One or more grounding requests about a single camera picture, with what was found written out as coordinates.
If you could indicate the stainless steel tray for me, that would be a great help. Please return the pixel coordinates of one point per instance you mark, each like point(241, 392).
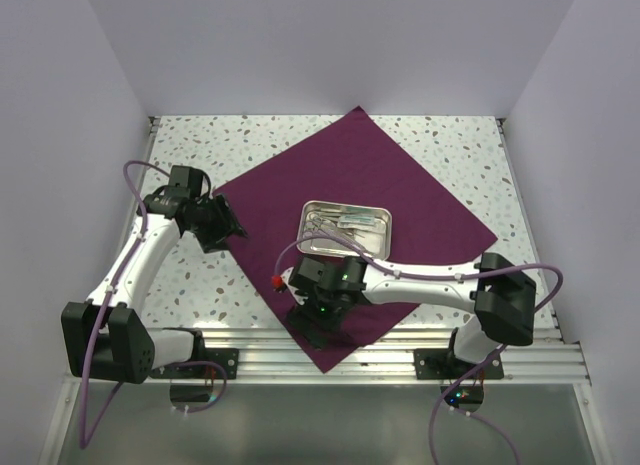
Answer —
point(375, 243)

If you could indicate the small green-white packet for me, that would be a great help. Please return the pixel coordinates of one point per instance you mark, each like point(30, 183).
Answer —
point(361, 222)

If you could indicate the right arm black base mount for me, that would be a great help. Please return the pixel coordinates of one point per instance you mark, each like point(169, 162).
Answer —
point(439, 364)

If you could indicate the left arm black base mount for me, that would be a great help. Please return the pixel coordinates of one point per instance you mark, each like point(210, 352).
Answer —
point(201, 367)

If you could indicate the silver forceps scissors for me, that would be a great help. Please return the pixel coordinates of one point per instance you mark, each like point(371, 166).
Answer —
point(317, 223)

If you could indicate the purple surgical drape cloth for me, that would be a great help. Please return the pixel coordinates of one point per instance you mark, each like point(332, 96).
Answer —
point(351, 161)

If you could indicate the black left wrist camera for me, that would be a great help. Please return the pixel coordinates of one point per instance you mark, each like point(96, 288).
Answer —
point(186, 186)

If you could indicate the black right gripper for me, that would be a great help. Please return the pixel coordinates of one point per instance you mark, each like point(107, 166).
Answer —
point(302, 319)

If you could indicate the aluminium table edge rail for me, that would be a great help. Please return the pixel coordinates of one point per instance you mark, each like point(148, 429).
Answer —
point(272, 356)

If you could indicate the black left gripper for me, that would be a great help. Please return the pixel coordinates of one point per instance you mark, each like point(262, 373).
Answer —
point(227, 224)

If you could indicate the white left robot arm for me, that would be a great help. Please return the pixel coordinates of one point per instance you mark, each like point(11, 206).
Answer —
point(130, 295)

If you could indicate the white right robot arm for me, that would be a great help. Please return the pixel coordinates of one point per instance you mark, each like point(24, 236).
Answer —
point(498, 297)

